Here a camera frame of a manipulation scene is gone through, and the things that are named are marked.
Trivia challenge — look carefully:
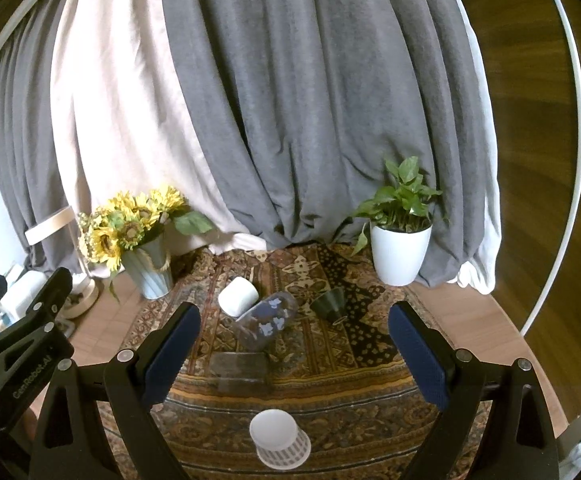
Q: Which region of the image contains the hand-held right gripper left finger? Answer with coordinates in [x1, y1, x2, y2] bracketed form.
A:
[28, 301, 204, 480]

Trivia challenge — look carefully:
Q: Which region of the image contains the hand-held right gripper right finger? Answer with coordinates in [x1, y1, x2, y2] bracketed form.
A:
[387, 301, 562, 480]

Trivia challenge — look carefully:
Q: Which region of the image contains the plain white cup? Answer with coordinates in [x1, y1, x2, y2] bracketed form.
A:
[218, 277, 260, 317]

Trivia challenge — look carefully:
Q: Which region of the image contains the dark green cup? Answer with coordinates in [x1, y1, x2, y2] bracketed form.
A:
[310, 287, 348, 322]

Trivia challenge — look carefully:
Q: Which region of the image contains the white perforated cup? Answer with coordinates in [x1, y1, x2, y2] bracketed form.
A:
[249, 409, 312, 471]

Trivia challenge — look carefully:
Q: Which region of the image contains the white appliance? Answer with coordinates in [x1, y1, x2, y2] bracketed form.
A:
[0, 264, 47, 322]

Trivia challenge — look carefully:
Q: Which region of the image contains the pale green ribbed vase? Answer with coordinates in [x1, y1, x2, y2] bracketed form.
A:
[123, 237, 174, 301]

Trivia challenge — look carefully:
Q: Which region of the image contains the patterned brown tablecloth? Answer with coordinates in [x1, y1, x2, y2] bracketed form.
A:
[95, 242, 493, 480]

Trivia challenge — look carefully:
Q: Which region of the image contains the clear glass with blue flowers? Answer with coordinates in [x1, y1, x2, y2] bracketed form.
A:
[234, 291, 298, 353]

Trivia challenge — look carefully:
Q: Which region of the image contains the artificial sunflower bouquet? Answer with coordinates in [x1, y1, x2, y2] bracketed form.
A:
[78, 186, 216, 273]

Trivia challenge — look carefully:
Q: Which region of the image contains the white plant pot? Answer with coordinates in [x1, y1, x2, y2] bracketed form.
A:
[370, 222, 433, 287]

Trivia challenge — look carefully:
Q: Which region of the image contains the narrow grey curtain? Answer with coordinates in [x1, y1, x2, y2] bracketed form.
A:
[0, 0, 87, 272]

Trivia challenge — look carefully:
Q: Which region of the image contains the white curtain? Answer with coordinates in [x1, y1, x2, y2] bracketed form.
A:
[447, 0, 502, 295]

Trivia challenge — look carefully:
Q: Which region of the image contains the green leafy plant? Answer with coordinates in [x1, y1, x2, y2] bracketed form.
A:
[347, 156, 446, 256]

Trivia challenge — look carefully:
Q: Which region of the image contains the beige curtain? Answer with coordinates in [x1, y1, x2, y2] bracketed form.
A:
[50, 0, 267, 281]

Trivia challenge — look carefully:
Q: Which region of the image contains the wide grey curtain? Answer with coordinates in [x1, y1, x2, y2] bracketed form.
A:
[160, 0, 497, 289]

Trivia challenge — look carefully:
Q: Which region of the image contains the white curved hoop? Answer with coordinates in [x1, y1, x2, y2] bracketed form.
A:
[520, 0, 581, 339]

